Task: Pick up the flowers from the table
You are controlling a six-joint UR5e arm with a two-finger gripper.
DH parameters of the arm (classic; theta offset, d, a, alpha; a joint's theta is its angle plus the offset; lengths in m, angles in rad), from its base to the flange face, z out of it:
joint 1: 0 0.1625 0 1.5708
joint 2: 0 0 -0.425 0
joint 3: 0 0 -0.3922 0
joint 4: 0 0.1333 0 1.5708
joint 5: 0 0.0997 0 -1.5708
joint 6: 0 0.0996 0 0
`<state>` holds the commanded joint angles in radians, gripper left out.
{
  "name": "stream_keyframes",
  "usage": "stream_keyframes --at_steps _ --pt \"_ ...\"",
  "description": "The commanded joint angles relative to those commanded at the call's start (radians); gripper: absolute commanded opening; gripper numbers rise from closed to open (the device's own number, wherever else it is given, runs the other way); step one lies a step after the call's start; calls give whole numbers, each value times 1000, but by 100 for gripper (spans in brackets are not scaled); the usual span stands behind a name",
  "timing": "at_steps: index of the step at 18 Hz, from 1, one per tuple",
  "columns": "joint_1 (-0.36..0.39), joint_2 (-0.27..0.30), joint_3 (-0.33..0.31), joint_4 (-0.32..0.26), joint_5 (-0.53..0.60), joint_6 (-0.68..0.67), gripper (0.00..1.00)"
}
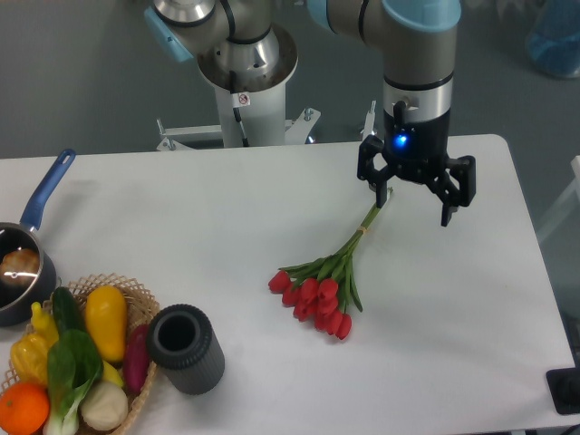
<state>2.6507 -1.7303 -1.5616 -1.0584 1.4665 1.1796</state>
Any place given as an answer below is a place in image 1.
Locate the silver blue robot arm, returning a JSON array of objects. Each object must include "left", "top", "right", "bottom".
[{"left": 144, "top": 1, "right": 476, "bottom": 224}]

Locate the woven wicker basket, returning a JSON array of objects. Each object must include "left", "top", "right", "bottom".
[{"left": 0, "top": 273, "right": 161, "bottom": 435}]

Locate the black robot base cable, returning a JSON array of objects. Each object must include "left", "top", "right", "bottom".
[{"left": 229, "top": 72, "right": 251, "bottom": 148}]

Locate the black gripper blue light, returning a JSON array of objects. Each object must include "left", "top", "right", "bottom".
[{"left": 356, "top": 101, "right": 477, "bottom": 227}]

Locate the yellow squash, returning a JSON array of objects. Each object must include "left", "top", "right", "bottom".
[{"left": 85, "top": 285, "right": 128, "bottom": 364}]

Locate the green bok choy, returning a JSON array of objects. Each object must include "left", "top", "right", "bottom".
[{"left": 43, "top": 329, "right": 102, "bottom": 434}]

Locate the orange fruit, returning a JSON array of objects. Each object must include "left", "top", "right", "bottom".
[{"left": 1, "top": 382, "right": 50, "bottom": 434}]

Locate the yellow bell pepper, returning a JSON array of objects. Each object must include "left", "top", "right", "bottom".
[{"left": 10, "top": 333, "right": 49, "bottom": 387}]

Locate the red tulip bouquet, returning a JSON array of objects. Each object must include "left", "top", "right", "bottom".
[{"left": 267, "top": 205, "right": 382, "bottom": 341}]

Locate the beige garlic bulb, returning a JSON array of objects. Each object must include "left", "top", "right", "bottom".
[{"left": 81, "top": 382, "right": 129, "bottom": 431}]

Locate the blue transparent container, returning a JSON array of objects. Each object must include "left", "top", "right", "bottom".
[{"left": 525, "top": 0, "right": 579, "bottom": 79}]

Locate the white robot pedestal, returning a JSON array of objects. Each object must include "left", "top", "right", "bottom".
[{"left": 157, "top": 84, "right": 322, "bottom": 151}]

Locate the purple sweet potato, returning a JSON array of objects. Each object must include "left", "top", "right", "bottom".
[{"left": 122, "top": 324, "right": 150, "bottom": 394}]

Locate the browned bun in saucepan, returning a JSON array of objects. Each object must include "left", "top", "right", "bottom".
[{"left": 1, "top": 248, "right": 40, "bottom": 287}]

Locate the blue handled saucepan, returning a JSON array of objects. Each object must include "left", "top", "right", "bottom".
[{"left": 1, "top": 149, "right": 76, "bottom": 327}]

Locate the dark green cucumber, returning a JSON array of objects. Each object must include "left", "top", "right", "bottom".
[{"left": 51, "top": 286, "right": 86, "bottom": 335}]

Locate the black device at table edge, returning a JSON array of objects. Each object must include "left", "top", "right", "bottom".
[{"left": 546, "top": 367, "right": 579, "bottom": 415}]

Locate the dark grey ribbed vase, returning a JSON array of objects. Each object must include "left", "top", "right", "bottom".
[{"left": 146, "top": 304, "right": 226, "bottom": 395}]

